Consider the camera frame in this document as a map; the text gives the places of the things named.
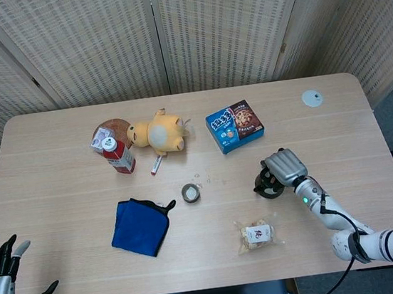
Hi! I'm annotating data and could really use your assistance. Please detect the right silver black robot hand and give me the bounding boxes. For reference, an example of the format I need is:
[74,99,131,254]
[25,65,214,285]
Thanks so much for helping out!
[258,145,310,190]

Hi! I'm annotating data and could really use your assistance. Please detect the black cast iron teapot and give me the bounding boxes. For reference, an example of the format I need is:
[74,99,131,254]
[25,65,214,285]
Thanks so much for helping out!
[250,164,286,201]

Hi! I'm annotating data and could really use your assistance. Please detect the blue cookie box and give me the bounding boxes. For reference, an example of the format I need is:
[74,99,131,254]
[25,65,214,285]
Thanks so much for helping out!
[203,97,268,157]

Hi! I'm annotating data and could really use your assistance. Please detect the white round table grommet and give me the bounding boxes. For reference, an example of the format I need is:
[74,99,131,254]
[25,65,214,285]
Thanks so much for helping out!
[300,88,325,109]

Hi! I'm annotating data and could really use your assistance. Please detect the clear snack bag white label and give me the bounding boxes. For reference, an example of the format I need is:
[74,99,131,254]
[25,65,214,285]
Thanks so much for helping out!
[232,214,288,257]

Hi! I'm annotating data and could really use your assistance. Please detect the yellow plush toy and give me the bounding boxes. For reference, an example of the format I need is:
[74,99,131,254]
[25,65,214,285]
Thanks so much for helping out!
[123,105,195,160]

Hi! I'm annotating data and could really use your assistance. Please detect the red and white marker pen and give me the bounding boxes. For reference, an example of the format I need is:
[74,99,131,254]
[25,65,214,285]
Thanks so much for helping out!
[149,154,165,176]

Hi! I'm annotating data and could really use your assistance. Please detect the blue cloth with black trim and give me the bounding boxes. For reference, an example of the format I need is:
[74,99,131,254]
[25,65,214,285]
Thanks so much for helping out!
[106,193,183,263]

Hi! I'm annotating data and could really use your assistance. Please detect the red NFC juice bottle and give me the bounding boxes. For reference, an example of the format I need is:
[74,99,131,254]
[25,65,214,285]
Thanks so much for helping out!
[100,133,138,177]

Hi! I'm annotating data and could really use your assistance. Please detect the round brown bread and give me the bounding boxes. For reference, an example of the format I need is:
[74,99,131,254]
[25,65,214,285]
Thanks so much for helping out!
[91,116,134,154]

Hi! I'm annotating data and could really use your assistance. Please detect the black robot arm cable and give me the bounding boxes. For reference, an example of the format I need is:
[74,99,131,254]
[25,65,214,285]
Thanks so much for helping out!
[305,187,377,294]

